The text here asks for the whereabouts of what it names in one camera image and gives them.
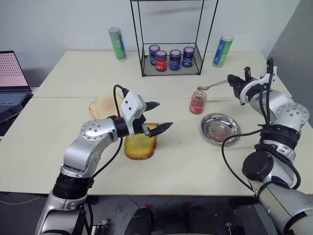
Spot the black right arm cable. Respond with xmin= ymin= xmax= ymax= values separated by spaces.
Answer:
xmin=221 ymin=57 xmax=302 ymax=196

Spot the red label jam jar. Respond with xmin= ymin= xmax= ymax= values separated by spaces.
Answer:
xmin=155 ymin=49 xmax=168 ymax=73

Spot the black wire rack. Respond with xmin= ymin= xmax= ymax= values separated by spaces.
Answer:
xmin=130 ymin=0 xmax=219 ymax=78

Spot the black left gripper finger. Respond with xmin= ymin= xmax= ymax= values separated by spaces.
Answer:
xmin=149 ymin=121 xmax=174 ymax=137
xmin=145 ymin=100 xmax=160 ymax=112

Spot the blue green cylindrical canister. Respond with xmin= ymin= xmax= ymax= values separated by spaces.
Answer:
xmin=212 ymin=34 xmax=235 ymax=69

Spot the pale toasted bread slice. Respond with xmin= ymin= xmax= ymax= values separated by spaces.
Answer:
xmin=93 ymin=94 xmax=125 ymax=118

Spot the golden toasted bread slice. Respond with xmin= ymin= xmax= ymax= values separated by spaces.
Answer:
xmin=124 ymin=122 xmax=158 ymax=161

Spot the round steel dish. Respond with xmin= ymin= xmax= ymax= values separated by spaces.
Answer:
xmin=200 ymin=113 xmax=242 ymax=147

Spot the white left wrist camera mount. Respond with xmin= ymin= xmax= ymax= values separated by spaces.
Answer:
xmin=120 ymin=90 xmax=148 ymax=138

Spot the blue label jam jar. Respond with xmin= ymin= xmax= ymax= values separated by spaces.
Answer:
xmin=182 ymin=46 xmax=196 ymax=68
xmin=149 ymin=44 xmax=161 ymax=67
xmin=169 ymin=49 xmax=182 ymax=71

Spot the thin white floor cable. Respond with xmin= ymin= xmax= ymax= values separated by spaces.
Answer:
xmin=0 ymin=191 xmax=41 ymax=204

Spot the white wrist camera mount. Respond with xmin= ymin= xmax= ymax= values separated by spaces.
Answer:
xmin=120 ymin=90 xmax=148 ymax=138
xmin=239 ymin=65 xmax=278 ymax=106

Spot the dark laptop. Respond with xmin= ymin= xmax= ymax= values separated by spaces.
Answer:
xmin=0 ymin=50 xmax=34 ymax=124

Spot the open glass jam jar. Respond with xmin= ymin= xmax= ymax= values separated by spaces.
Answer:
xmin=189 ymin=90 xmax=208 ymax=115

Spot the metal spoon with jam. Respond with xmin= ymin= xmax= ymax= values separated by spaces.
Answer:
xmin=196 ymin=79 xmax=230 ymax=91

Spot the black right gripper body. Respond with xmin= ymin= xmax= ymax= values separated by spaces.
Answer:
xmin=232 ymin=83 xmax=247 ymax=99

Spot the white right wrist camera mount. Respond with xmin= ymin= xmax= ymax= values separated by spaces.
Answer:
xmin=239 ymin=65 xmax=278 ymax=106

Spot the dark rounded shape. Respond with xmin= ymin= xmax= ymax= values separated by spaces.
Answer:
xmin=187 ymin=204 xmax=216 ymax=235
xmin=126 ymin=206 xmax=155 ymax=235

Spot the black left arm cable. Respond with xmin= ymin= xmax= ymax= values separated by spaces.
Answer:
xmin=85 ymin=84 xmax=130 ymax=235

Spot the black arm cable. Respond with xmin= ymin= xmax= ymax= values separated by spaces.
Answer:
xmin=221 ymin=57 xmax=302 ymax=196
xmin=85 ymin=84 xmax=130 ymax=235

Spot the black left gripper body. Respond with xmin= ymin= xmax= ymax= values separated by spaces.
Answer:
xmin=133 ymin=115 xmax=151 ymax=137

